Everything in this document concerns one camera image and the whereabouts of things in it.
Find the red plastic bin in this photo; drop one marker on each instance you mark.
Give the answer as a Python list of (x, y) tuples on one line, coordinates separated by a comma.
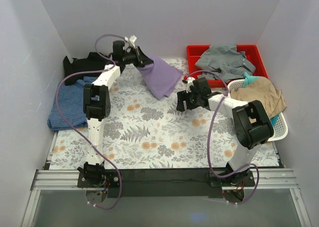
[(195, 51)]

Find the floral patterned table mat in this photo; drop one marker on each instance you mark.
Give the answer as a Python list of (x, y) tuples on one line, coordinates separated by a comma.
[(142, 132)]

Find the teal shirt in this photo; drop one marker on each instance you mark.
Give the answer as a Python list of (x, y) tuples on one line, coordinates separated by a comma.
[(249, 79)]

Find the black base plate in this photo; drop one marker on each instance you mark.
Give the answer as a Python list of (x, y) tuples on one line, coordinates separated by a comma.
[(168, 183)]

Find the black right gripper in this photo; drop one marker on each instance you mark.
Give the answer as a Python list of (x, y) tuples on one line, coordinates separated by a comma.
[(186, 100)]

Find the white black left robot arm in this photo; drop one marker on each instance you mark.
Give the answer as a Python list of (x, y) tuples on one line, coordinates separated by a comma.
[(97, 107)]

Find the grey shirt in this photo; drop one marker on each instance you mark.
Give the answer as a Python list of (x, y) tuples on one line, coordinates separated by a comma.
[(226, 61)]

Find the blue checked folded shirt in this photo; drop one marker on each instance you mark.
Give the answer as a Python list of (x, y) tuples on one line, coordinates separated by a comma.
[(70, 102)]

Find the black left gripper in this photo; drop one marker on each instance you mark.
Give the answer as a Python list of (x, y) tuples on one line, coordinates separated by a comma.
[(137, 57)]

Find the white perforated laundry basket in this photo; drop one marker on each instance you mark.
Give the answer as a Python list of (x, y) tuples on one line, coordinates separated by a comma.
[(280, 127)]

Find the aluminium front rail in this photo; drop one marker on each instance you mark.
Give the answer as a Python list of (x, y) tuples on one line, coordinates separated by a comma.
[(166, 198)]

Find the black folded shirt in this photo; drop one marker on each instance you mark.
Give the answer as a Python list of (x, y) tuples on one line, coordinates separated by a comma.
[(93, 62)]

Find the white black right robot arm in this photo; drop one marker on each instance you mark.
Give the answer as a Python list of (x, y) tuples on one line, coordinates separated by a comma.
[(252, 126)]

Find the purple polo shirt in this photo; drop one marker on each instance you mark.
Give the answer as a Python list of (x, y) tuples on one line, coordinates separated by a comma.
[(160, 77)]

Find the beige shirt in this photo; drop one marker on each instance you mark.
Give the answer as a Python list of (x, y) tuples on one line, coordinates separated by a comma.
[(264, 94)]

